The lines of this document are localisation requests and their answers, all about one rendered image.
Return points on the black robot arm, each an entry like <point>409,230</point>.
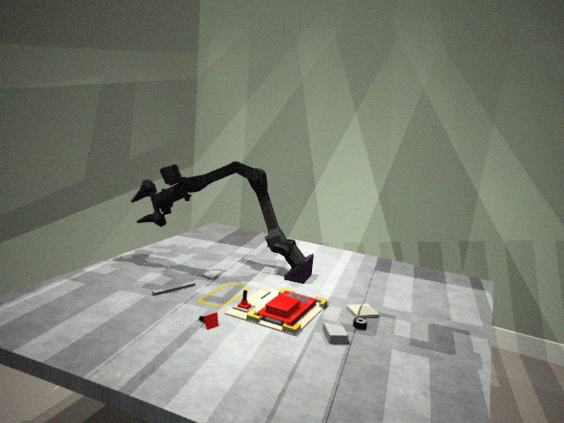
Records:
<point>276,239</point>

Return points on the dark grey long thin bar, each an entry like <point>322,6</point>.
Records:
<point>173,288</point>

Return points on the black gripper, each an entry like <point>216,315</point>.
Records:
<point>159,200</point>

